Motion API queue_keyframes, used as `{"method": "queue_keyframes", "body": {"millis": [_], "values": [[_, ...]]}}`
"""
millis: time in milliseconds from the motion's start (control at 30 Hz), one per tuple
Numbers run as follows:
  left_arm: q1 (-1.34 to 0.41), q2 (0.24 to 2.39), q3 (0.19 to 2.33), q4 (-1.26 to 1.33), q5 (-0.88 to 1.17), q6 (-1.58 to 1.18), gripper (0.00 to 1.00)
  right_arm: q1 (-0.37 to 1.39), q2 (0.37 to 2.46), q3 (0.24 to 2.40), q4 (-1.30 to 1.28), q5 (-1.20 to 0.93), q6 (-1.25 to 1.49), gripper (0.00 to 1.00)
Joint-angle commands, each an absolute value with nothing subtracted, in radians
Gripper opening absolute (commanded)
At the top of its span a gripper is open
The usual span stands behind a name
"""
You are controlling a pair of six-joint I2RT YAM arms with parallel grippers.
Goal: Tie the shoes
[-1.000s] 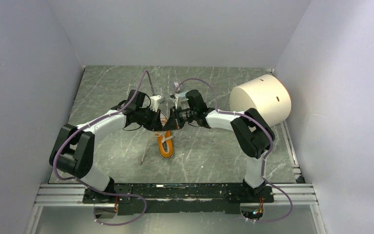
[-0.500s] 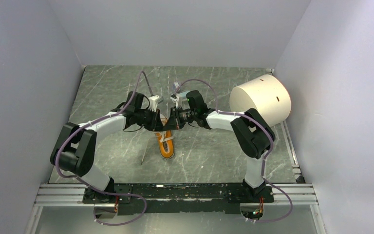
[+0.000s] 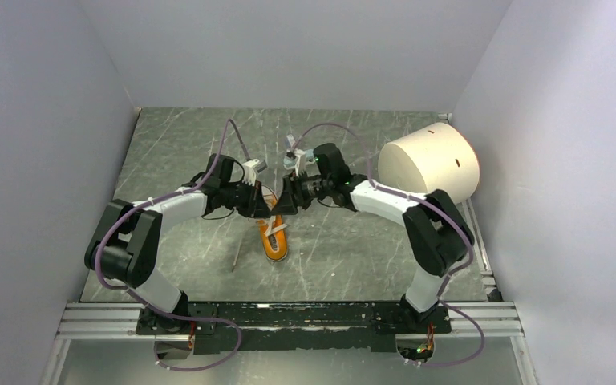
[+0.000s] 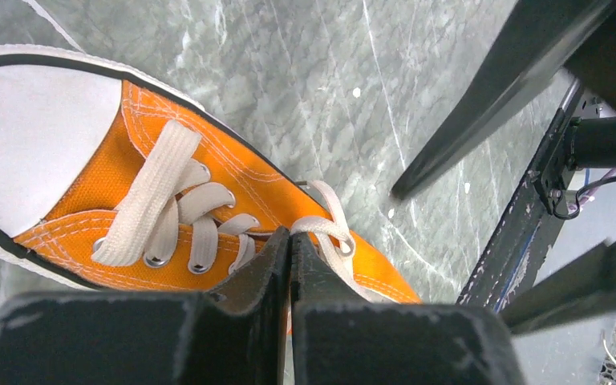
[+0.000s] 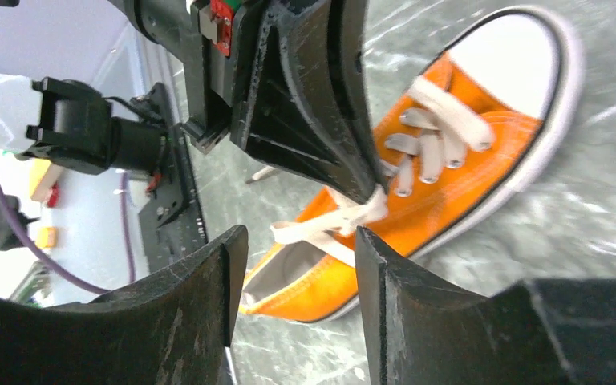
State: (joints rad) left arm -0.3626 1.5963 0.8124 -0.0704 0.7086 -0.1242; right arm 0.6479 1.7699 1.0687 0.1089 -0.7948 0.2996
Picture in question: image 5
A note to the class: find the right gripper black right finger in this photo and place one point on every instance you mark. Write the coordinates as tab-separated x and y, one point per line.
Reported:
421	329

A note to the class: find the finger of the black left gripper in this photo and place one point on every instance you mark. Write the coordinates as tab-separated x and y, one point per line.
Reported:
306	108

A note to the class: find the white shoelace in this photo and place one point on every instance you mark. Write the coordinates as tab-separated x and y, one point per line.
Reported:
447	130

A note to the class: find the orange canvas sneaker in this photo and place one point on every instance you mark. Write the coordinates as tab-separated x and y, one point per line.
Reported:
520	69

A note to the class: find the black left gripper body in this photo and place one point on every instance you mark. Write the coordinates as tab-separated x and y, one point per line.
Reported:
219	47

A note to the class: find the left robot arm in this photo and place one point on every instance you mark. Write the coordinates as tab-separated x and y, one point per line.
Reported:
71	124

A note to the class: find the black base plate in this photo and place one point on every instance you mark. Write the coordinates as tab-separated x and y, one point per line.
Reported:
171	223

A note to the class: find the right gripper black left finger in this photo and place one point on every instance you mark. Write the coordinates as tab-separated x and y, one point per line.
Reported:
171	327

